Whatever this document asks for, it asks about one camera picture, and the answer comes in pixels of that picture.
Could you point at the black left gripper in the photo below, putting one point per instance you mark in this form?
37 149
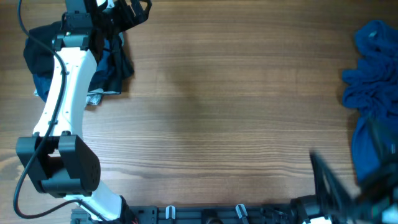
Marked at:
129 21

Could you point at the black polo shirt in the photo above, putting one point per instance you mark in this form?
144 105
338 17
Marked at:
40 61

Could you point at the blue polo shirt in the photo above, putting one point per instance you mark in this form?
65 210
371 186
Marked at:
372 90

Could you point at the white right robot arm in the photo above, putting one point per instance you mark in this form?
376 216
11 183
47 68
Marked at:
376 201

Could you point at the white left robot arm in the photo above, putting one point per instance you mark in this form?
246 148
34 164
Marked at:
55 158

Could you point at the folded dark green garment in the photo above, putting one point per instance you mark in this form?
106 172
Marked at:
121 64

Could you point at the folded blue denim shorts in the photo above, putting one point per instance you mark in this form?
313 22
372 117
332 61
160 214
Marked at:
97 84

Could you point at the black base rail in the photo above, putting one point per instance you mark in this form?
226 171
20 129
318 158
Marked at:
202 215

